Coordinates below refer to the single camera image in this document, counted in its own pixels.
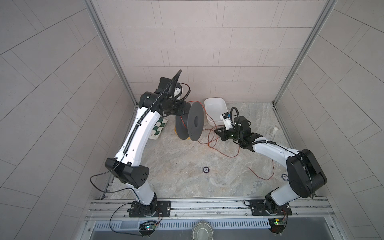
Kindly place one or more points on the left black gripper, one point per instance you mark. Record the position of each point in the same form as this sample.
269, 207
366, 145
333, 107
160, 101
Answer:
181, 108

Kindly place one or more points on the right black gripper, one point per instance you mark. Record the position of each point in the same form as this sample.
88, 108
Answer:
223, 134

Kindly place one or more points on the grey cable spool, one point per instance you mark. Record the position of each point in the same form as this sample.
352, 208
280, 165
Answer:
191, 124

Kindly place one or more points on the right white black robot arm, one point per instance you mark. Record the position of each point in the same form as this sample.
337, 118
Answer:
305, 175

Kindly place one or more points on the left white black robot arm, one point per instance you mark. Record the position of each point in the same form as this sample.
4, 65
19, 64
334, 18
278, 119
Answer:
126, 165

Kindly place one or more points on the green white checkerboard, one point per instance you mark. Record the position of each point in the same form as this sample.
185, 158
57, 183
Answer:
159, 126

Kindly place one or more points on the white plastic tray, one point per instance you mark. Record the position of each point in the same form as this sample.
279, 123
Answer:
215, 107

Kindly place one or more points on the centre poker chip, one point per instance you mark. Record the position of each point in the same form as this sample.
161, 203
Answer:
206, 170

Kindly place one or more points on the poker chip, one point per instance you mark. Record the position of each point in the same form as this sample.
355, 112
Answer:
206, 170
285, 177

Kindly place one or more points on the right poker chip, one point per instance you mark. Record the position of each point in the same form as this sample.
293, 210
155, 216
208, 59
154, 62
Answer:
285, 177

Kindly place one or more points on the round grey vent disc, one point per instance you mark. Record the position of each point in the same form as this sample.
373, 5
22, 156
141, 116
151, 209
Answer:
203, 231

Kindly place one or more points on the right circuit board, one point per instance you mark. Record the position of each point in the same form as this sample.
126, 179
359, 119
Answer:
277, 223

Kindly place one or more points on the circuit board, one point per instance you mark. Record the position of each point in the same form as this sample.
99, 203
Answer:
148, 226
277, 223

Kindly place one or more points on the left circuit board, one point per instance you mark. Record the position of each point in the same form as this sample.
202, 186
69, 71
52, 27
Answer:
148, 226

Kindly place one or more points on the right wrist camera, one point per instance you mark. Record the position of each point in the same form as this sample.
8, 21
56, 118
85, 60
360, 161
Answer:
227, 120

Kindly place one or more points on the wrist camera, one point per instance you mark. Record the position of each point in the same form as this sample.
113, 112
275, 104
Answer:
227, 120
173, 89

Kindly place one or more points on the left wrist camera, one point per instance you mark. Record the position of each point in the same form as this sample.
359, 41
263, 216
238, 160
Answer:
173, 89

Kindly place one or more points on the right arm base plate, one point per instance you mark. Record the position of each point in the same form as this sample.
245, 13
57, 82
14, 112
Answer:
258, 207

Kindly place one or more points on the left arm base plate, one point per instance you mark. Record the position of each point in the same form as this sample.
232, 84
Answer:
163, 208

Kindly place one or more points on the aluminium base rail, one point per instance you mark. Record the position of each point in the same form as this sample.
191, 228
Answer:
208, 208

